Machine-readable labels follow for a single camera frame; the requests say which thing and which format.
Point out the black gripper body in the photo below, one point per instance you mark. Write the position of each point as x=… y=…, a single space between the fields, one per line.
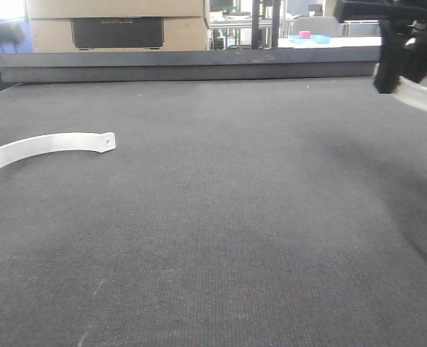
x=405 y=12

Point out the small white pipe clamp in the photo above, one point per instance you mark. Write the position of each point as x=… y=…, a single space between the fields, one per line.
x=411 y=94

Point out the large white curved pipe clamp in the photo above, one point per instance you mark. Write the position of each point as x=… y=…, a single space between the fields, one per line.
x=51 y=143

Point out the dark grey table edge board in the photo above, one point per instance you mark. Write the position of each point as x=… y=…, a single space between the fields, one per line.
x=239 y=64

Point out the cardboard box with black insert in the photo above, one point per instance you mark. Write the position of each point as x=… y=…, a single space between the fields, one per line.
x=73 y=26

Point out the grey office chair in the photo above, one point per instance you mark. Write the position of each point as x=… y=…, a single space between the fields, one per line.
x=327 y=26

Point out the light blue tray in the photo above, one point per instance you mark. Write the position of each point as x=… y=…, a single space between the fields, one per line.
x=314 y=39

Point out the pink cube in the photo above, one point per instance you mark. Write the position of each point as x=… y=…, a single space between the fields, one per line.
x=304 y=35

